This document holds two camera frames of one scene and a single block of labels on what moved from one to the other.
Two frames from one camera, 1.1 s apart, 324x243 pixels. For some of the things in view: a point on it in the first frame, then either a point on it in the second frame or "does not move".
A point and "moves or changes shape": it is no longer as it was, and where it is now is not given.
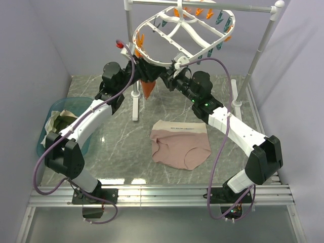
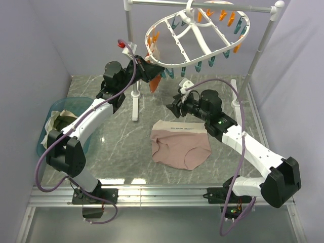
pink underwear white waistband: (181, 145) does not move
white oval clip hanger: (181, 30) moves or changes shape
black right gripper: (169, 79) -> (180, 104)
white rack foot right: (236, 103) does not move
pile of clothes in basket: (56, 121) does not move
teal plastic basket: (73, 105) does not move
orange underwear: (148, 87) -> (155, 80)
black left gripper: (148, 71) does not move
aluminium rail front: (266, 195) does not move
